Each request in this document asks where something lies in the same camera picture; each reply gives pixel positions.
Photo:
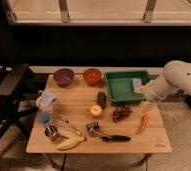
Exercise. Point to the blue cup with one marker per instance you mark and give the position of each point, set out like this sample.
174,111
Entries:
44,119

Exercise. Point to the red bowl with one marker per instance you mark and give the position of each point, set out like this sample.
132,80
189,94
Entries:
92,76

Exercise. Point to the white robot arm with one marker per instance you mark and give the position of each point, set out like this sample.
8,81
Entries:
176,75

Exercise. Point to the peach apple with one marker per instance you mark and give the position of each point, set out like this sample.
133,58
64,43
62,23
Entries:
95,110

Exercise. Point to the metal fork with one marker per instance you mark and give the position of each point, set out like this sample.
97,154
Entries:
66,120

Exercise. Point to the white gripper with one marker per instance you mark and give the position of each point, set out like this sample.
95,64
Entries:
143,105

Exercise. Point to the red chili pepper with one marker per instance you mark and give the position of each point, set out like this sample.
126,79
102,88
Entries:
144,122

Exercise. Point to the black handled can opener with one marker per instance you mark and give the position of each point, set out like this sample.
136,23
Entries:
94,130

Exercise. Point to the white folded cloth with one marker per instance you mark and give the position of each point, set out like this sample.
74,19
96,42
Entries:
45,101

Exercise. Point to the dark red grape bunch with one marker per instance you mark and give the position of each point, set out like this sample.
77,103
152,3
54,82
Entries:
121,113

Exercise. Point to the green plastic tray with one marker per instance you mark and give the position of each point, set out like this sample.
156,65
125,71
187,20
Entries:
120,85

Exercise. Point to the wooden folding table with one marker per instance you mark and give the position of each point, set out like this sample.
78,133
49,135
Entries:
75,101

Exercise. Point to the black chair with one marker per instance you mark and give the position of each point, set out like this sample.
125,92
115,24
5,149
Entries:
11,83

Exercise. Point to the purple bowl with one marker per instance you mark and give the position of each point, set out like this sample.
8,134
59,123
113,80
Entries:
63,77

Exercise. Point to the yellow banana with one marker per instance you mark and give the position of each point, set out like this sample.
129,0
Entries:
70,143

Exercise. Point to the metal measuring cup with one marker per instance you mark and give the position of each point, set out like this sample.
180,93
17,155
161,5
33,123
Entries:
52,133

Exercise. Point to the blue sponge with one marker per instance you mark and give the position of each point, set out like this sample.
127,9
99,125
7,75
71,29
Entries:
136,83

